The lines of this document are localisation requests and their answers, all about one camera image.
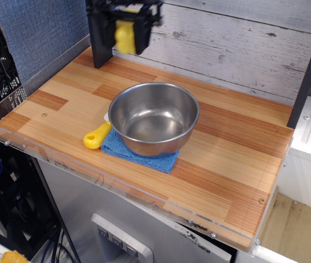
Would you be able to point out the yellow handled knife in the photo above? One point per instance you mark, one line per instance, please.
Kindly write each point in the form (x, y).
(94, 139)

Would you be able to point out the silver cabinet with buttons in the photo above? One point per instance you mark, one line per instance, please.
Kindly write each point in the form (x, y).
(92, 215)

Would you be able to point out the clear acrylic table guard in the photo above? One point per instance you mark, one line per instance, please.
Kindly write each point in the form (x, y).
(224, 176)

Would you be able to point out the blue folded cloth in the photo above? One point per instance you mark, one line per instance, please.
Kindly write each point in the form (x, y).
(113, 145)

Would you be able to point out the yellow bell pepper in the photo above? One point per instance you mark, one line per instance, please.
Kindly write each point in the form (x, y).
(125, 36)

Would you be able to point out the stainless steel bowl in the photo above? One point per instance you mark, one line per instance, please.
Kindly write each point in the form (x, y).
(154, 119)

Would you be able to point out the dark frame post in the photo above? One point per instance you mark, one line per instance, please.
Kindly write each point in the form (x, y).
(101, 54)
(308, 65)

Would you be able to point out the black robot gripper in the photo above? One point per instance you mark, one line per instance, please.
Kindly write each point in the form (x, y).
(144, 14)

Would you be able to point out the dark right frame post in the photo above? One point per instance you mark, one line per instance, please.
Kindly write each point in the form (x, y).
(308, 65)

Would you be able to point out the dark left frame post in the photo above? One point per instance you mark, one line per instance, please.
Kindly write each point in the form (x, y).
(101, 54)

